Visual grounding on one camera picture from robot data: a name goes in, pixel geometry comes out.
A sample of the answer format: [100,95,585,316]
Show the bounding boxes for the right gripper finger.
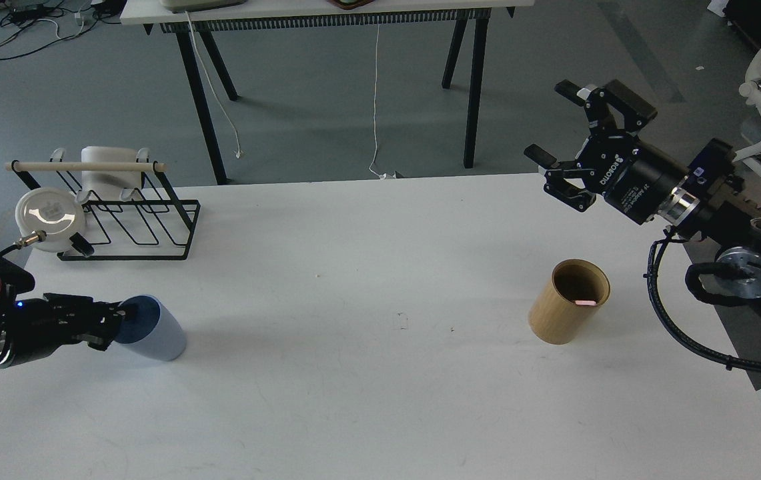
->
[524,145,602,212]
[554,79,658,143]

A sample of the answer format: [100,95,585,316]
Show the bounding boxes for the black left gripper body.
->
[0,293,111,369]

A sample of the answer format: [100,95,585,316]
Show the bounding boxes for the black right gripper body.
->
[576,134,688,225]

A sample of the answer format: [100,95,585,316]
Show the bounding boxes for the blue cup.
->
[115,295,186,361]

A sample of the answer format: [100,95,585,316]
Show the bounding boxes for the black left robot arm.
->
[0,230,140,368]

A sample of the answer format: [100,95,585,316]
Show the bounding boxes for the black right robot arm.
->
[524,80,761,373]

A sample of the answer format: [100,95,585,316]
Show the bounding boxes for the white round plate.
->
[15,187,91,254]

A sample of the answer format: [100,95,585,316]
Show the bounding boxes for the bamboo cylinder holder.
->
[528,259,611,345]

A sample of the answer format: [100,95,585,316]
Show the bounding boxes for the white mug on rack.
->
[81,146,142,201]

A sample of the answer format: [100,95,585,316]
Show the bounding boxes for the background white table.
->
[120,0,517,185]

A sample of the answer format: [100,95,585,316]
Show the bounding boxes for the black wire dish rack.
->
[5,148,201,261]

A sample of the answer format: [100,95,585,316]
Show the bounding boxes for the white hanging cable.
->
[184,11,245,159]
[368,24,404,179]

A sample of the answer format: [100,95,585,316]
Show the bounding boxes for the floor cable bundle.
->
[0,0,127,66]

